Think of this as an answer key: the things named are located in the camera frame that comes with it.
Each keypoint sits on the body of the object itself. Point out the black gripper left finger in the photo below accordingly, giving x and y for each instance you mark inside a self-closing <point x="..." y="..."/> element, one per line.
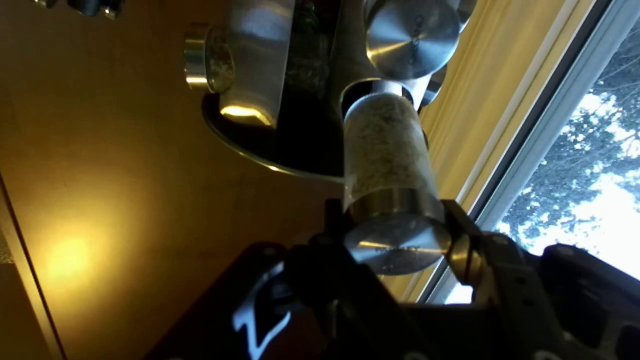
<point x="336" y="233"/>

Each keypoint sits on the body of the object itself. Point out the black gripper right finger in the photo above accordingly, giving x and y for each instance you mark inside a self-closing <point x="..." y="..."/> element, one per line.
<point x="466" y="247"/>

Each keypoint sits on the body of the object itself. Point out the silver spice rack stand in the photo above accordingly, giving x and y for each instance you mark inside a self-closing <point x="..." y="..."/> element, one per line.
<point x="256" y="53"/>

